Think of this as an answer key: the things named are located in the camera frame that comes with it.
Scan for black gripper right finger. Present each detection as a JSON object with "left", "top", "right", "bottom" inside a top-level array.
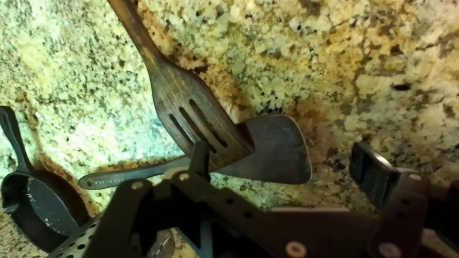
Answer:
[{"left": 349, "top": 140, "right": 459, "bottom": 258}]

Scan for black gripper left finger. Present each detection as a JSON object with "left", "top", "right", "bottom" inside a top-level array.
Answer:
[{"left": 84, "top": 140, "right": 310, "bottom": 258}]

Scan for perforated steel utensil holder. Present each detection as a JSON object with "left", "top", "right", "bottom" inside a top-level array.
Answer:
[{"left": 48, "top": 216, "right": 105, "bottom": 258}]

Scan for slotted wooden spatula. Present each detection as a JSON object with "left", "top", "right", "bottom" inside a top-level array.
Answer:
[{"left": 107, "top": 0, "right": 256, "bottom": 171}]

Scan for small black cast iron skillet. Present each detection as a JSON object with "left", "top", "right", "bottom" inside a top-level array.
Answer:
[{"left": 0, "top": 104, "right": 94, "bottom": 253}]

